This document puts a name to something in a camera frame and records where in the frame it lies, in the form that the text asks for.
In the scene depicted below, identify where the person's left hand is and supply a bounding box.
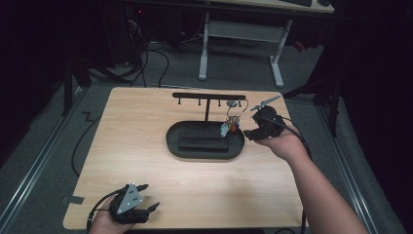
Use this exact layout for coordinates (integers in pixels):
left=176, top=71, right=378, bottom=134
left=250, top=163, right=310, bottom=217
left=88, top=194, right=137, bottom=234

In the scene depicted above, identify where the metal floor rail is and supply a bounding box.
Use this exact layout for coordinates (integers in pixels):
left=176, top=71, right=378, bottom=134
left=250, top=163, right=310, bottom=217
left=0, top=87, right=86, bottom=226
left=315, top=104, right=380, bottom=234

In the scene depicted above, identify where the person's right hand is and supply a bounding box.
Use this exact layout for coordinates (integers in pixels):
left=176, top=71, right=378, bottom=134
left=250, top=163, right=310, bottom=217
left=253, top=125, right=308, bottom=164

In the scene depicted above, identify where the key bunch with coloured tags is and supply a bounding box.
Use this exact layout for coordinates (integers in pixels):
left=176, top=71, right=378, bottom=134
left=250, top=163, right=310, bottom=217
left=219, top=98, right=250, bottom=138

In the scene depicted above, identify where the left hand-held gripper black cable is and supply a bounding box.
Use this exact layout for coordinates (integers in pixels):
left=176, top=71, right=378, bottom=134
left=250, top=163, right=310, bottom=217
left=86, top=189, right=123, bottom=234

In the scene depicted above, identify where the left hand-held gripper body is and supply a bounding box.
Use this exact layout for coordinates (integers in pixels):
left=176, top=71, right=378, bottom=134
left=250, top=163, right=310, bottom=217
left=108, top=182, right=151, bottom=225

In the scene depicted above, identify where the black tape patch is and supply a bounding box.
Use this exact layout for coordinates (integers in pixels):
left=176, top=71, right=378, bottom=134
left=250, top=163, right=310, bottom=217
left=61, top=195, right=86, bottom=206

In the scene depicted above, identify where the black metal stand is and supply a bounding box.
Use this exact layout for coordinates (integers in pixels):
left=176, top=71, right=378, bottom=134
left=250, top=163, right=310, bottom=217
left=282, top=61, right=344, bottom=138
left=60, top=55, right=131, bottom=117

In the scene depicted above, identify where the right hand-held gripper black cable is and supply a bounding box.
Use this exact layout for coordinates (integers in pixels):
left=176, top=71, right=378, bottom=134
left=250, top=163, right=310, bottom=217
left=259, top=114, right=314, bottom=234

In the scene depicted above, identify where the black key stand with tray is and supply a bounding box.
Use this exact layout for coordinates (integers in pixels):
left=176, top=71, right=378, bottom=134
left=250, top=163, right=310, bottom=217
left=166, top=92, right=247, bottom=161

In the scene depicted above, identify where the bundle of black cables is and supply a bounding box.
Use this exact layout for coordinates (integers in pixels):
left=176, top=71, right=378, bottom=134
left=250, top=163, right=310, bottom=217
left=125, top=16, right=170, bottom=89

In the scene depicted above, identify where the hand-held gripper black cable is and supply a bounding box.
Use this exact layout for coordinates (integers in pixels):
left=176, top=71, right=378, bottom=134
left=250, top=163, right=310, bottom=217
left=259, top=114, right=314, bottom=234
left=86, top=189, right=123, bottom=234

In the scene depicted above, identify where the black floor cable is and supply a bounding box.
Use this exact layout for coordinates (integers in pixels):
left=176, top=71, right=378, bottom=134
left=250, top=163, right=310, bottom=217
left=70, top=113, right=102, bottom=178

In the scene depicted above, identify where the black keyboard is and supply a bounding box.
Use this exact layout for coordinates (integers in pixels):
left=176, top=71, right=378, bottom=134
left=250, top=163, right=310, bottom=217
left=280, top=0, right=314, bottom=8

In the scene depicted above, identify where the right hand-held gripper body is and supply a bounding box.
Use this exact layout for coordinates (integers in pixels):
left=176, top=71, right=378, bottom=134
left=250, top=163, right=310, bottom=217
left=249, top=95, right=287, bottom=140

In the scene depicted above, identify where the white-framed desk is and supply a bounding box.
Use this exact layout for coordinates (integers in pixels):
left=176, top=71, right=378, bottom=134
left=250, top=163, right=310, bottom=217
left=197, top=0, right=336, bottom=89

